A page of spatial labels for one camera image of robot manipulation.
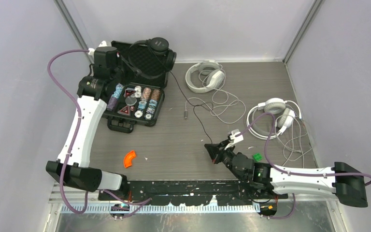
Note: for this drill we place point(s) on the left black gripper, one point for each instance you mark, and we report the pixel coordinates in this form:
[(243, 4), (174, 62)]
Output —
[(128, 79)]

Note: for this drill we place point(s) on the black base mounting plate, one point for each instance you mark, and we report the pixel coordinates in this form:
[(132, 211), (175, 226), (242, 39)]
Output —
[(190, 193)]

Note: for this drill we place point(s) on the green toy brick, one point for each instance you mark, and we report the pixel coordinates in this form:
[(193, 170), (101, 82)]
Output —
[(257, 157)]

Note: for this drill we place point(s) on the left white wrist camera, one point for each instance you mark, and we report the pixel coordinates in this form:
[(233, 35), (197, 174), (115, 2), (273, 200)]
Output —
[(102, 44)]

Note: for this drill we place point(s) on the white grey headphones at right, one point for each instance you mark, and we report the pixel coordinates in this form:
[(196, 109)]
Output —
[(286, 113)]

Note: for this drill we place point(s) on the orange curved plastic piece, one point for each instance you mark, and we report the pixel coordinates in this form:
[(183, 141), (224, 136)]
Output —
[(127, 161)]

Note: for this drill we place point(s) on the black poker chip case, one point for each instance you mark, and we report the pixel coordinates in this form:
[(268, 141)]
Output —
[(140, 101)]

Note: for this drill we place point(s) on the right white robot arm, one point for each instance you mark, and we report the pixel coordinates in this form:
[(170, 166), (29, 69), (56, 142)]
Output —
[(340, 181)]

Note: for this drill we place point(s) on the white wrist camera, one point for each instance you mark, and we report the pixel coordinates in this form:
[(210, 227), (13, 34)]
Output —
[(234, 137), (102, 44)]

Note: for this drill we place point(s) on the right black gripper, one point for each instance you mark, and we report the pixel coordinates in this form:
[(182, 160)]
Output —
[(216, 151)]

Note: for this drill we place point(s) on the white headphones at back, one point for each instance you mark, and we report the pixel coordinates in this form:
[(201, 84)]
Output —
[(210, 76)]

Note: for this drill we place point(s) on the black wired headphones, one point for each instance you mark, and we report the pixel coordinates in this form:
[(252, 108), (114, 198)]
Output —
[(158, 47)]

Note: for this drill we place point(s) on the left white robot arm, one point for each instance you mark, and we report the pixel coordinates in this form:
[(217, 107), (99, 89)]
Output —
[(72, 166)]

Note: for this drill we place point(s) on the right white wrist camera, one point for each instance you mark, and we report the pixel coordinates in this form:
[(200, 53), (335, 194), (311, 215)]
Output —
[(234, 137)]

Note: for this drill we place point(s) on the aluminium slotted rail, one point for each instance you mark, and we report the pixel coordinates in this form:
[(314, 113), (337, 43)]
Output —
[(111, 208)]

